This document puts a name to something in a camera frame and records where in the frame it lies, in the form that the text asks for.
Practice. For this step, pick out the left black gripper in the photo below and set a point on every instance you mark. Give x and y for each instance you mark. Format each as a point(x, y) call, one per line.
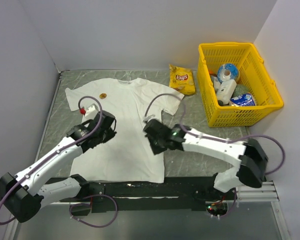
point(111, 134)

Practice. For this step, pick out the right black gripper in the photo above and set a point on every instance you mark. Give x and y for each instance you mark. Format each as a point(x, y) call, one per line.
point(156, 150)

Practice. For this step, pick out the white t-shirt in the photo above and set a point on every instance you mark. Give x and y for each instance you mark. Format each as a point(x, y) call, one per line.
point(128, 156)

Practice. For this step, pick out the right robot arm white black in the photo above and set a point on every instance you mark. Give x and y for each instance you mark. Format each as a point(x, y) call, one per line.
point(247, 158)

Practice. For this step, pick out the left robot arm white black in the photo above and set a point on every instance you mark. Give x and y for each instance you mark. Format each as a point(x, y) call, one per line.
point(25, 193)

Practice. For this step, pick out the yellow Lays chips bag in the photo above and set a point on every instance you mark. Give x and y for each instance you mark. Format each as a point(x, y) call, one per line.
point(182, 80)

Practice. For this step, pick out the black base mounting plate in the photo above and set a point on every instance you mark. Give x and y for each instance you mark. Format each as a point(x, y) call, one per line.
point(175, 193)

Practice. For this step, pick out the white plastic bottle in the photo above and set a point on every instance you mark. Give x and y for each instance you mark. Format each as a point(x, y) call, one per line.
point(225, 92)

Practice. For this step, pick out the blue white snack packet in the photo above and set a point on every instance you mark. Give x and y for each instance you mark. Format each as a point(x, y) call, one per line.
point(244, 100)

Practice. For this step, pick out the blue white tape roll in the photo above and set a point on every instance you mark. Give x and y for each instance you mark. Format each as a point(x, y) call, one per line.
point(228, 71)

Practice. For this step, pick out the green round melon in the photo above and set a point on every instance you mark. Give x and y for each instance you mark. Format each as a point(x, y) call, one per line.
point(239, 90)

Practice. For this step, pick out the yellow plastic basket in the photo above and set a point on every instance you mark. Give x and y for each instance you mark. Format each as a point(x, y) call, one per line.
point(252, 74)

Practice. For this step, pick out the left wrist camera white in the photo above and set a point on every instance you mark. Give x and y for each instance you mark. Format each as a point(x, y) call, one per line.
point(89, 113)

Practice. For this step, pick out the aluminium frame rail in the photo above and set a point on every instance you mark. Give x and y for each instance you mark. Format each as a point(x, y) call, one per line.
point(267, 193)

